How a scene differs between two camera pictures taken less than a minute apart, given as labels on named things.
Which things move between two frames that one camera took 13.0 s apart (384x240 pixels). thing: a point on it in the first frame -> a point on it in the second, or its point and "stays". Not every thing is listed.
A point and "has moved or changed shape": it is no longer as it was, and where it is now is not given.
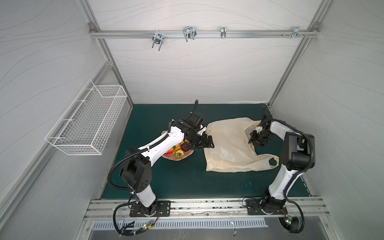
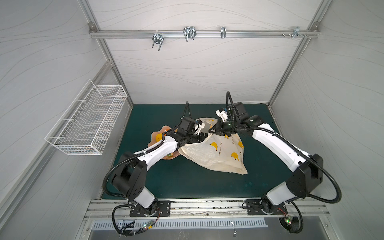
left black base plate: x=163 y=206 stays
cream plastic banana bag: x=232 y=152 has moved or changed shape
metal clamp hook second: x=189 y=32 stays
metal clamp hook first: x=157 y=39 stays
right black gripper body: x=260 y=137 -> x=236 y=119
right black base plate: x=254 y=207 stays
